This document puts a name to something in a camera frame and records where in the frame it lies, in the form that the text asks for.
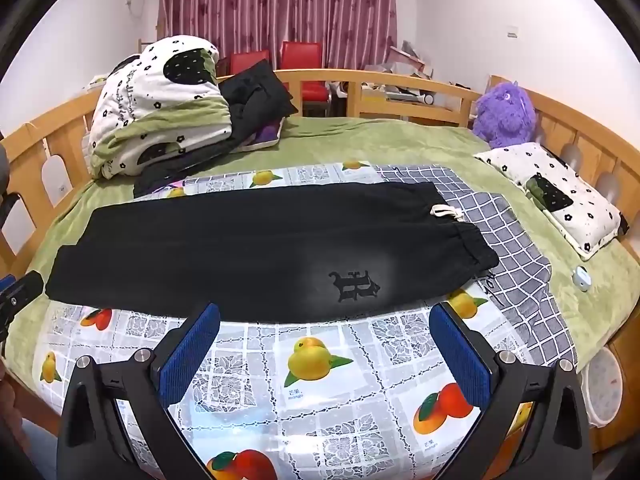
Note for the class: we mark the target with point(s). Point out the grey checked cloth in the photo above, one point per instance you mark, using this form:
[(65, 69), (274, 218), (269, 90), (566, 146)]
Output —
[(520, 313)]

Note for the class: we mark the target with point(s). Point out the folded floral white green quilt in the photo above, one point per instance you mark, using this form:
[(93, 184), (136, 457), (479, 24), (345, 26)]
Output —
[(162, 103)]

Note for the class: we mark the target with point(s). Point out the black clothes pile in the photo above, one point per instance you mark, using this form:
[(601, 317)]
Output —
[(256, 98)]

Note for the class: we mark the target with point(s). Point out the fruit print lace tablecloth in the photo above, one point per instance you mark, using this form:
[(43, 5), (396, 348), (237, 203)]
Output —
[(364, 399)]

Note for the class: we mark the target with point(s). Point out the maroon striped curtain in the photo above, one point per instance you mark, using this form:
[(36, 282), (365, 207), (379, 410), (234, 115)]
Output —
[(352, 33)]

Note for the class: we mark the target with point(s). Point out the white round bucket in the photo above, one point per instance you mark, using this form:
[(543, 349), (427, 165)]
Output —
[(602, 388)]

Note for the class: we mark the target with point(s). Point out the wooden bed frame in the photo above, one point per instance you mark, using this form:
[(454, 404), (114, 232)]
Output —
[(48, 163)]

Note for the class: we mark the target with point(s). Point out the floral white pillow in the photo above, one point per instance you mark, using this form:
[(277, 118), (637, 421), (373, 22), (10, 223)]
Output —
[(585, 218)]

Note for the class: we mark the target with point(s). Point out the small light blue device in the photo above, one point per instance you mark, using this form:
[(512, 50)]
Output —
[(582, 279)]

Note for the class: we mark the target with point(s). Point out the green bed sheet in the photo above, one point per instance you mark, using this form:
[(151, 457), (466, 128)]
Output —
[(592, 317)]

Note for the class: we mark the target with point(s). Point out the purple plush toy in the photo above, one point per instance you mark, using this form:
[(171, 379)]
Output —
[(505, 116)]

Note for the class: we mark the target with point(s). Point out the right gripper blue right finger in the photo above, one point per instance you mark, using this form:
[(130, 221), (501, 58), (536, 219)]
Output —
[(555, 443)]

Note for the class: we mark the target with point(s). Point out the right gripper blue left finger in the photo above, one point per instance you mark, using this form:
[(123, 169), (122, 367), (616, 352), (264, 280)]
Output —
[(94, 443)]

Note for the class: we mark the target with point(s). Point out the black sweatpants with white stripe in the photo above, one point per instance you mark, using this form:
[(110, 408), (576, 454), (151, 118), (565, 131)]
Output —
[(298, 254)]

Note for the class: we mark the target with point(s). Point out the red chair left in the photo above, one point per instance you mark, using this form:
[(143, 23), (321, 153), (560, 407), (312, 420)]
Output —
[(243, 61)]

